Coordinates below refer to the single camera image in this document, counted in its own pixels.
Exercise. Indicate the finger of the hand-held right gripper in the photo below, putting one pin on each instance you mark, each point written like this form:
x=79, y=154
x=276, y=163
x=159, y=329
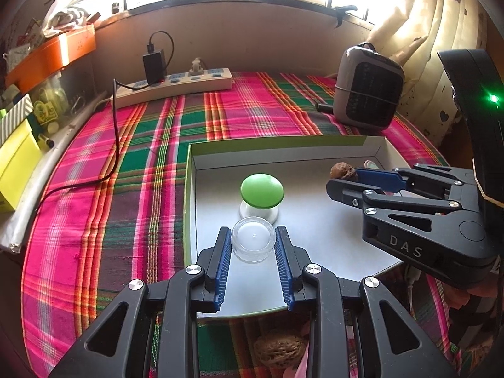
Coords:
x=378, y=179
x=346, y=193

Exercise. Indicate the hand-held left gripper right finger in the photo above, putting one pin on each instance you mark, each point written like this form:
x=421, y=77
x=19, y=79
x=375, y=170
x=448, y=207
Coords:
x=284, y=267

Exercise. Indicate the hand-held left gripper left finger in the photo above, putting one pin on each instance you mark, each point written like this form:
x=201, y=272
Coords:
x=223, y=267

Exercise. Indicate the brown walnut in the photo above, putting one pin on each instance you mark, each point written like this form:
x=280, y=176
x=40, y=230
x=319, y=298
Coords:
x=341, y=171
x=278, y=349

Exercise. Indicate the clear round plastic lid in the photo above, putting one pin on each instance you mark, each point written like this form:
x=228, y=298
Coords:
x=252, y=239

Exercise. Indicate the white cardboard box tray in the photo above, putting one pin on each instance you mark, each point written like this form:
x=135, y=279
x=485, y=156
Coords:
x=330, y=240

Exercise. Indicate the person's right hand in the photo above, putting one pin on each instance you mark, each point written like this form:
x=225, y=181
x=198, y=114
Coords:
x=478, y=293

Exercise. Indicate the green mushroom-shaped knob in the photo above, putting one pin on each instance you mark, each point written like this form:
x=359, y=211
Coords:
x=262, y=197

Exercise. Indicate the black heater plug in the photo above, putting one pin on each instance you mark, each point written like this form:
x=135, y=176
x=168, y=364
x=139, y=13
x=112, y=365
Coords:
x=325, y=107

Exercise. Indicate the grey portable heater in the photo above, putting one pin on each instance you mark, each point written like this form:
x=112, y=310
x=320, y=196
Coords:
x=368, y=86

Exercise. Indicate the plaid tablecloth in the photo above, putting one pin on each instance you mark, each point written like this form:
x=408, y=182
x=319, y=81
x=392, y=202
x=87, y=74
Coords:
x=130, y=204

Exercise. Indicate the cream heart-print curtain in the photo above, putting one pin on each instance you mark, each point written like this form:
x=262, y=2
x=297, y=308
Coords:
x=437, y=23

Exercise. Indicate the black clamp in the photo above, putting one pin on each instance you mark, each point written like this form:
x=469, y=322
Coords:
x=343, y=12

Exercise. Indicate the beige power strip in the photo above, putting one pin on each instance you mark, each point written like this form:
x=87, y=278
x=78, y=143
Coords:
x=185, y=83

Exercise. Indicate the beige plug adapter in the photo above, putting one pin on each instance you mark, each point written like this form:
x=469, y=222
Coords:
x=196, y=67

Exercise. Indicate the black charger adapter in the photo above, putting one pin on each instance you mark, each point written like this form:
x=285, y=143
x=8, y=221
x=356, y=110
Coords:
x=153, y=67

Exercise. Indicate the yellow box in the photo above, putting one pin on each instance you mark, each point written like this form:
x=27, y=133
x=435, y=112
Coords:
x=17, y=165

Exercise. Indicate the clear container with stickers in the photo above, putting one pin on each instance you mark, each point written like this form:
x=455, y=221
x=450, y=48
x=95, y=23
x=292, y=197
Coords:
x=59, y=98

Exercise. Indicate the striped box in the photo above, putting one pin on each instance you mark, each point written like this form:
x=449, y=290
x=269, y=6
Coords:
x=15, y=116

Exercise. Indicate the orange box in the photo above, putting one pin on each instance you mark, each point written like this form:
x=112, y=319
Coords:
x=51, y=57

